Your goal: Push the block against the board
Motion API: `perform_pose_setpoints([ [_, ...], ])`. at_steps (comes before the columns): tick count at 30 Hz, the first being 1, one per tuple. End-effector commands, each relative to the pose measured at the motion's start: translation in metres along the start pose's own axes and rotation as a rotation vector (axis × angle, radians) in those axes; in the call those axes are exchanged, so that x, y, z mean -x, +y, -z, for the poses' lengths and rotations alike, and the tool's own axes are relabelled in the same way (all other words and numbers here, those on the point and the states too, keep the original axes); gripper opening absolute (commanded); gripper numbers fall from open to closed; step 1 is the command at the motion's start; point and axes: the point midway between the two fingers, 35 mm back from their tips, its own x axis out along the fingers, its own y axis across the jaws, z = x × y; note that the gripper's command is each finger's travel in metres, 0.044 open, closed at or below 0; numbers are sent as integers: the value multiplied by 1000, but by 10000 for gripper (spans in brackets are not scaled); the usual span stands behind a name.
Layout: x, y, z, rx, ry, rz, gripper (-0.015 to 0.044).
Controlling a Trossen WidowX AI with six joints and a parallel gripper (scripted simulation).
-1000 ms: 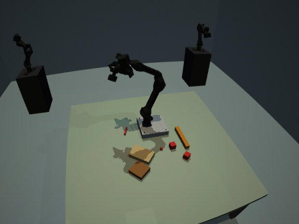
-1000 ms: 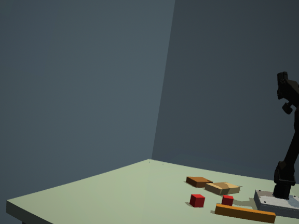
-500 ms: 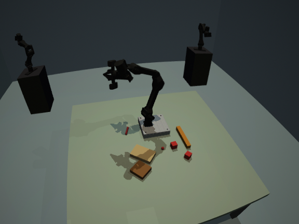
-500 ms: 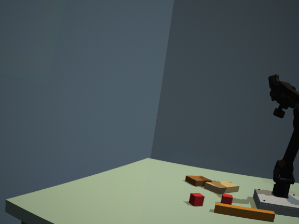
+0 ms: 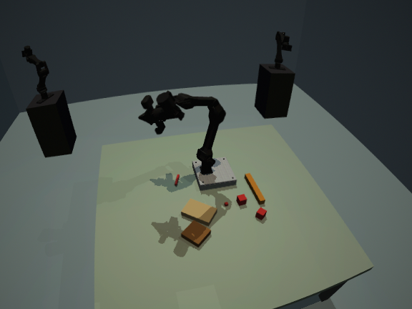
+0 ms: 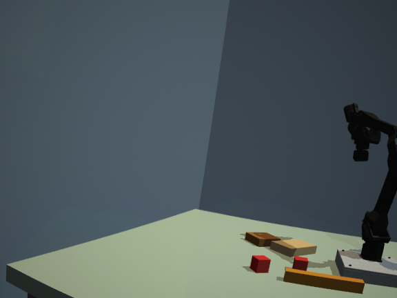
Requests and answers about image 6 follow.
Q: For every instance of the red cube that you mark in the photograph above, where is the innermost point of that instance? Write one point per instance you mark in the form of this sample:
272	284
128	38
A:
300	263
260	263

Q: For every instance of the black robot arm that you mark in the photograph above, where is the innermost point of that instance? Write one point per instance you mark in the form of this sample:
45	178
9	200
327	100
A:
375	223

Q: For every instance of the orange long flat bar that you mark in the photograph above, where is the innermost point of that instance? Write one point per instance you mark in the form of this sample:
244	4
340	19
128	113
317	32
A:
324	281

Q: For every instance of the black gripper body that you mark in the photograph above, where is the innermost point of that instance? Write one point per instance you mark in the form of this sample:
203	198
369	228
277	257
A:
360	154

